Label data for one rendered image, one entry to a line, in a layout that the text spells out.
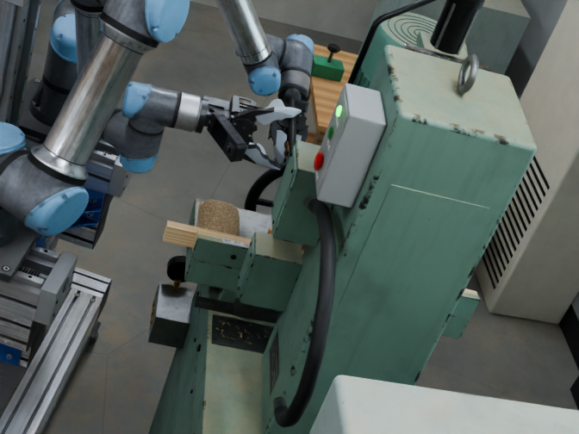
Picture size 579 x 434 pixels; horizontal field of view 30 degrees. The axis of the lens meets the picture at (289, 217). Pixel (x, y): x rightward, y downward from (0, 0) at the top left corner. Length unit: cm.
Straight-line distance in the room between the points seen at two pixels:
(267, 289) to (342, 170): 41
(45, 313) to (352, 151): 86
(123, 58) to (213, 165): 215
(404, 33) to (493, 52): 258
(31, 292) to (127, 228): 149
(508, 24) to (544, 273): 111
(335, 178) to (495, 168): 24
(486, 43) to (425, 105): 287
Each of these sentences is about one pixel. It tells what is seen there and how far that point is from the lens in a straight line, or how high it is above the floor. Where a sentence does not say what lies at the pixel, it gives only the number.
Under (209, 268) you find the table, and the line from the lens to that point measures 217.
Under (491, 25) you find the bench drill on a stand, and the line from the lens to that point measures 444.
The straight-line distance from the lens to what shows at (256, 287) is 197.
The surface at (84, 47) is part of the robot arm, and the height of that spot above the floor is 118.
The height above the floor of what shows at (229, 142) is 110.
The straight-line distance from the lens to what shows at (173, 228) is 216.
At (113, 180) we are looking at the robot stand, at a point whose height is 73.
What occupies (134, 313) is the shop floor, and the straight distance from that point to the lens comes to 336.
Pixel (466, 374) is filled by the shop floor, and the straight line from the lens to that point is 363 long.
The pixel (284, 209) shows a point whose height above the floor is 121.
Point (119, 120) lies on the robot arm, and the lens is 227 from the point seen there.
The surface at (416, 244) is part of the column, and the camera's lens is 170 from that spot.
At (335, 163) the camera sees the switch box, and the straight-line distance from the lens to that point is 163.
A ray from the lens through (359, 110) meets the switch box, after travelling 161.
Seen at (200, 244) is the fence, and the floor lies 94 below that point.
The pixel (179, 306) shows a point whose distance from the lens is 247.
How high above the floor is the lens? 223
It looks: 34 degrees down
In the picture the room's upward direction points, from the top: 21 degrees clockwise
